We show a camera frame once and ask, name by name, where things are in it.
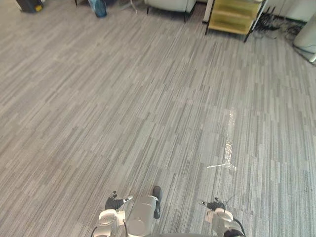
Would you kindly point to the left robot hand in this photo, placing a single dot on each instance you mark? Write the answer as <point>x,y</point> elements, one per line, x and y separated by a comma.
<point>112,203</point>

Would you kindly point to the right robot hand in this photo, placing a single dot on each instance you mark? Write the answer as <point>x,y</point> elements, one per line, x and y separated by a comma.
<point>214,204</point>

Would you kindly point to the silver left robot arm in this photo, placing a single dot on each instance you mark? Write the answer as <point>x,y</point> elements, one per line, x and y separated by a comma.
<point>108,222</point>

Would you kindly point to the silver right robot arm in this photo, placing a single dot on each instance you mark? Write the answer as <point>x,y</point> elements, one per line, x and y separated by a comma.
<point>225,223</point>

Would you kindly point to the dark robot foot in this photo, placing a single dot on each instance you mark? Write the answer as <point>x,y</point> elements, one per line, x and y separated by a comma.
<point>157,201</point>

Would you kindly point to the clear floor tape strip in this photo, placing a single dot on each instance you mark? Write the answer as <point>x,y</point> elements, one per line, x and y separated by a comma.
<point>229,145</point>

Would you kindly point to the yellow shelf cart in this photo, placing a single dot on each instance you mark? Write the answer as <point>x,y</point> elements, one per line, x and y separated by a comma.
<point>230,17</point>

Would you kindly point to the white rounded appliance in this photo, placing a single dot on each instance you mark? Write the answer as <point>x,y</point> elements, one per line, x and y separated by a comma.
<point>306,37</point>

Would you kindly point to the blue plastic bag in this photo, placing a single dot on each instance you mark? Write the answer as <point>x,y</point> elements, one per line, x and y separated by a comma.
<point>98,7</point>

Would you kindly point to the white stand leg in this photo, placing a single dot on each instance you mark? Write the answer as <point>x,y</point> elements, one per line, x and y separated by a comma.
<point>130,5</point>

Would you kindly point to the white armchair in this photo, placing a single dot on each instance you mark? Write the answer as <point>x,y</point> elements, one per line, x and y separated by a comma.
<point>170,5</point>

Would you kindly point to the black and yellow box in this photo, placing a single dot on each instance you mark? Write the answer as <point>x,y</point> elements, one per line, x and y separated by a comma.
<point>29,5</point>

